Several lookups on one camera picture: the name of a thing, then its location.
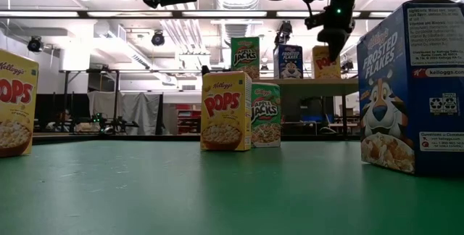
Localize black partition panel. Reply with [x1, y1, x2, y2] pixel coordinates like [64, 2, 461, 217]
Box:
[34, 92, 91, 134]

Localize black robot arms with lights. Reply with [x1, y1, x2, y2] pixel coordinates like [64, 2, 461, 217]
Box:
[90, 113, 139, 135]

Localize small black ceiling device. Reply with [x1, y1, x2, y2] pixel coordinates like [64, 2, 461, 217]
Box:
[338, 59, 355, 73]

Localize green Apple Jacks cereal box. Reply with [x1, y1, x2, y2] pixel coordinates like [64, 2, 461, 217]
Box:
[231, 36, 261, 81]
[250, 82, 282, 149]

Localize black ceiling spotlight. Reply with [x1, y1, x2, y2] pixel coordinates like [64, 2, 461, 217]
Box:
[151, 30, 166, 47]
[27, 36, 45, 54]

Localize red storage shelving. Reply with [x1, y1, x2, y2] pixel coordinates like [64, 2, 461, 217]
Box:
[176, 104, 202, 135]

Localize wooden shelf with black frame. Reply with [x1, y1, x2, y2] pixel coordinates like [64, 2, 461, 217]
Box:
[201, 64, 360, 141]

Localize grey draped cloth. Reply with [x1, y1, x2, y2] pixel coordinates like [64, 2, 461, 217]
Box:
[86, 90, 163, 136]

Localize yellow Corn Pops cereal box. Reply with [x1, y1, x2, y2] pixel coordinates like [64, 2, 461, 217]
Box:
[0, 49, 40, 159]
[312, 45, 342, 80]
[199, 70, 253, 152]

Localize black metal rack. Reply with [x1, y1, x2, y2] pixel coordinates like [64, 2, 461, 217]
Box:
[59, 68, 121, 135]

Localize black overhead rig frame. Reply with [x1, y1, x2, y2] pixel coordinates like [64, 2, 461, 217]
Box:
[0, 9, 464, 20]

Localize black hanging camera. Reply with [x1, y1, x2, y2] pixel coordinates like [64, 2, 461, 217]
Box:
[274, 20, 293, 46]

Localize blue Frosted Flakes cereal box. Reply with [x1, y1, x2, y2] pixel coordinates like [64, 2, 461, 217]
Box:
[273, 44, 304, 81]
[356, 0, 464, 177]

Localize person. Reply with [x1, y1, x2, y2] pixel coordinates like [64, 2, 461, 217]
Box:
[45, 108, 76, 133]

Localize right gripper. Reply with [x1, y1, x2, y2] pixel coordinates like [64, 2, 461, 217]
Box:
[304, 8, 358, 63]

